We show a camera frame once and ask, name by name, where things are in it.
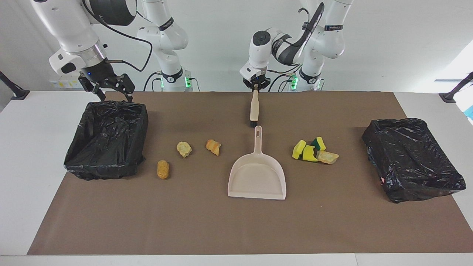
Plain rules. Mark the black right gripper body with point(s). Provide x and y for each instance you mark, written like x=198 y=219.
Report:
x=101 y=74

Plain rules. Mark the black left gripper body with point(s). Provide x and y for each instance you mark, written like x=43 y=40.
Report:
x=257 y=80

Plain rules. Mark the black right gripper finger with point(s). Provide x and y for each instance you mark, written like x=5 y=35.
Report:
x=88 y=83
x=126 y=84

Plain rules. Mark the beige hand brush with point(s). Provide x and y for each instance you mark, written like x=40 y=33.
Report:
x=254 y=107

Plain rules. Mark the orange striped toy croissant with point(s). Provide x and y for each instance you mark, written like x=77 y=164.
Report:
x=213 y=147

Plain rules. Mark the yellow sponge piece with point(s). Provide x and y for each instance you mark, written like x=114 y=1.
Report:
x=309 y=154
x=298 y=150

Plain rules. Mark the yellow sponge with green layer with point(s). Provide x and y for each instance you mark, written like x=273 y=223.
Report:
x=320 y=143

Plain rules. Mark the pale lumpy toy bread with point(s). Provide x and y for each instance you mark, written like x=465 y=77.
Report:
x=184 y=149

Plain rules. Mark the beige plastic dustpan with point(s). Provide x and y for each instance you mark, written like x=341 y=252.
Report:
x=257 y=177

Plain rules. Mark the brown toy croquette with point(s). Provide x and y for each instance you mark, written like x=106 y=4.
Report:
x=163 y=170

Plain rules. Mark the tan toy bread piece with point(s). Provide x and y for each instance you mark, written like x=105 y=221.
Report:
x=328 y=157

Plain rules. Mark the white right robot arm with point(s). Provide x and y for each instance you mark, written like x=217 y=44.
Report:
x=74 y=33

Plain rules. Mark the black-bagged bin with pink spot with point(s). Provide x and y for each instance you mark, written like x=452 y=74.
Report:
x=410 y=162

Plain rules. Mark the brown paper table mat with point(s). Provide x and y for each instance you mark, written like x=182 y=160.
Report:
x=221 y=229

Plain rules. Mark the blue object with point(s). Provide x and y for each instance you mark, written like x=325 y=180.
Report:
x=470 y=112

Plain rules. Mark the white wall socket box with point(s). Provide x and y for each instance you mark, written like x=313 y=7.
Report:
x=66 y=84

